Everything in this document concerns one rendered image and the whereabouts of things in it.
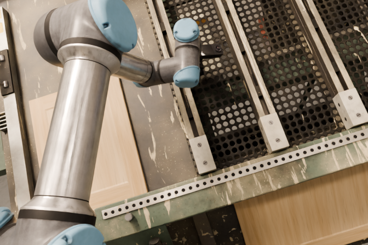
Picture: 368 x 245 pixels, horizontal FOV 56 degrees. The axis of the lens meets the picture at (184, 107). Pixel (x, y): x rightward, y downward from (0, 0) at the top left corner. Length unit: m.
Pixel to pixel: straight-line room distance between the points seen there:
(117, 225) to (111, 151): 0.26
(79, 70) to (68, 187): 0.20
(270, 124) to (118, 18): 0.73
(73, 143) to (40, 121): 0.89
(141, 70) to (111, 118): 0.41
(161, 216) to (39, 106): 0.65
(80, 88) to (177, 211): 0.72
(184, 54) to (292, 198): 0.85
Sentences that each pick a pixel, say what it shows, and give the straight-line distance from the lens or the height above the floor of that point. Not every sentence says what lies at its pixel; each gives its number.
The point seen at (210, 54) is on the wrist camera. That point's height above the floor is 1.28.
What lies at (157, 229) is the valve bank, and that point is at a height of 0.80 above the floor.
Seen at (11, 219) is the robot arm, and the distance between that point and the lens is 0.67.
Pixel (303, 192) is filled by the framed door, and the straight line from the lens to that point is 1.59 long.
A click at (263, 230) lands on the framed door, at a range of 1.64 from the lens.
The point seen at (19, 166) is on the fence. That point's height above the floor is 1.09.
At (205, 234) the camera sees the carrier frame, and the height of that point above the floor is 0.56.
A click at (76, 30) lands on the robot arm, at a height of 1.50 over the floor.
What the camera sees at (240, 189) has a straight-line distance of 1.22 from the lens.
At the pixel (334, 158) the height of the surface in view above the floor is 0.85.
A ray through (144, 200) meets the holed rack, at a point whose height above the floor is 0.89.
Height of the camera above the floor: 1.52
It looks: 18 degrees down
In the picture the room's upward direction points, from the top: 18 degrees counter-clockwise
